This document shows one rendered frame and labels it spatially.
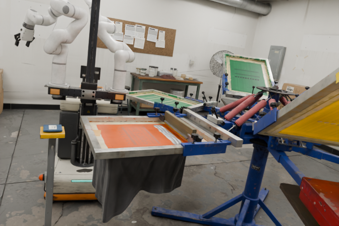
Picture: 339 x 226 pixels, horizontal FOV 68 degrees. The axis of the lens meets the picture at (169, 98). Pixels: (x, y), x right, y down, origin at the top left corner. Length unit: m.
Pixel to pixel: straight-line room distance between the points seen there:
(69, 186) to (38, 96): 3.10
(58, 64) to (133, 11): 3.69
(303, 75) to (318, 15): 1.24
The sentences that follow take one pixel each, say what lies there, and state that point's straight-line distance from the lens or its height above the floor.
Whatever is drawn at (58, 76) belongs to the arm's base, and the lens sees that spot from 1.97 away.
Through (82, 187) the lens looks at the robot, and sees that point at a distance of 2.52.
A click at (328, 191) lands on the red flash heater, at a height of 1.10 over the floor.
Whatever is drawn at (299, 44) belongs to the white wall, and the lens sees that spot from 6.26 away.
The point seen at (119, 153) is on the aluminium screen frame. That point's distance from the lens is 1.29.
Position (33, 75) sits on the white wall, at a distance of 5.28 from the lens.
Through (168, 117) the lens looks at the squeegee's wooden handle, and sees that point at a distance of 1.81.
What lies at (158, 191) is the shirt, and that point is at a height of 0.68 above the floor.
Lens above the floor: 1.52
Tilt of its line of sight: 12 degrees down
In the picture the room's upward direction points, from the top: 8 degrees clockwise
